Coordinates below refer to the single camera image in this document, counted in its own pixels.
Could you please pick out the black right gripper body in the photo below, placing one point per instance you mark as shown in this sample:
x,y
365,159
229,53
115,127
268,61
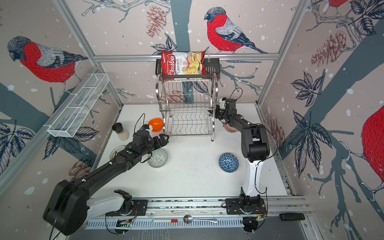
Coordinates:
x,y
220,113

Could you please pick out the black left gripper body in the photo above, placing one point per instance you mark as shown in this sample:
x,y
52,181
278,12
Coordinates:
x,y
147,149

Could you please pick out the steel wire dish rack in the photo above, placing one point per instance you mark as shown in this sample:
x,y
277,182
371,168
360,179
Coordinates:
x,y
187,104

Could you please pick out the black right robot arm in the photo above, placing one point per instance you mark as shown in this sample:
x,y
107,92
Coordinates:
x,y
254,146

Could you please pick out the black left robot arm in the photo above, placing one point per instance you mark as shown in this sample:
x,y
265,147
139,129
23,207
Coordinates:
x,y
71,203

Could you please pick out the orange plastic bowl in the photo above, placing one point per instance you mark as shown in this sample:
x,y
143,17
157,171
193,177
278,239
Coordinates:
x,y
156,125

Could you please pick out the red patterned ceramic bowl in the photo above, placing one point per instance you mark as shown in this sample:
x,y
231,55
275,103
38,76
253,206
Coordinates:
x,y
229,128

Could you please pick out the salt grinder with black cap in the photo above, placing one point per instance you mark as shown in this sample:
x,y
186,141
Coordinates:
x,y
120,131

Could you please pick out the white lattice pattern bowl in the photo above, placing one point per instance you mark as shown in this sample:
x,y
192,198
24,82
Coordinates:
x,y
116,151

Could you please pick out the dark blue geometric bowl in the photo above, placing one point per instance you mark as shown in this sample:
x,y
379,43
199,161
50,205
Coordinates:
x,y
228,163

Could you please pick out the red cassava chips bag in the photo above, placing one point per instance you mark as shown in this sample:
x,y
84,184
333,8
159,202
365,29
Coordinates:
x,y
183,63

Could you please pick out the metal spoon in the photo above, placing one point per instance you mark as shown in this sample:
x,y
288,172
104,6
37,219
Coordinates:
x,y
188,219

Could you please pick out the black remote device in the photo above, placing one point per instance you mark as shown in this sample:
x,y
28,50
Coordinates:
x,y
292,217

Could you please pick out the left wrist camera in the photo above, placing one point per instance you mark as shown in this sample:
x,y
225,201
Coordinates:
x,y
146,127

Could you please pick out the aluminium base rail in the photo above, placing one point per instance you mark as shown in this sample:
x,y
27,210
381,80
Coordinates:
x,y
168,213

